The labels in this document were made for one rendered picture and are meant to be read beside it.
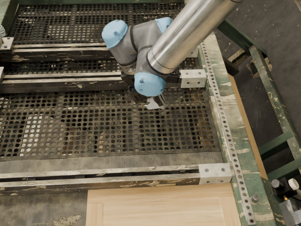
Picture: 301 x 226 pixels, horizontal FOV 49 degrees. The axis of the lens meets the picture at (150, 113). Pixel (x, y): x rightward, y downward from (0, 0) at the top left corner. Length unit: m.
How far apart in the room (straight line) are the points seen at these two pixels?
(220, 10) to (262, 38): 2.37
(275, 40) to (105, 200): 2.05
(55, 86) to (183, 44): 1.08
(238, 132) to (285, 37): 1.48
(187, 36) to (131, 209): 0.79
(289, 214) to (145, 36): 0.88
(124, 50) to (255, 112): 1.86
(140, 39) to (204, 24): 0.26
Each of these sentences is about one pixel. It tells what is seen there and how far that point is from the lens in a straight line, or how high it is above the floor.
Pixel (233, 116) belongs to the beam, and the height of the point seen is 0.85.
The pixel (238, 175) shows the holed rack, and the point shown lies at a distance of 1.36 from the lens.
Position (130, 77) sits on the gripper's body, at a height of 1.51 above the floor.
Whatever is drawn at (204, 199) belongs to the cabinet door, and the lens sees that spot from 1.32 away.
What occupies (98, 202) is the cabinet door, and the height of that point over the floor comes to 1.30.
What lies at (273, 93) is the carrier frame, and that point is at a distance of 2.39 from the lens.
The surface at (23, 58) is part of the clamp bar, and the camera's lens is 1.92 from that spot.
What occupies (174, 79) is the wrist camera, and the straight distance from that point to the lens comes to 1.01.
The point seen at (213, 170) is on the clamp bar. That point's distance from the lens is 1.33.
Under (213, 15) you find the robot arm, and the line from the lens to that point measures 0.64.
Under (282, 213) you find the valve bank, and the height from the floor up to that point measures 0.74.
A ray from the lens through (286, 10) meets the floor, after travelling 3.02.
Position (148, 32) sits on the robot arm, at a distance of 0.86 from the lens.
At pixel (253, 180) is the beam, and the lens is 1.37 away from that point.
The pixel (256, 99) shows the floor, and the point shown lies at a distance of 2.69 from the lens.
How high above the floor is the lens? 1.93
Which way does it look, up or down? 32 degrees down
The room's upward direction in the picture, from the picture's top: 63 degrees counter-clockwise
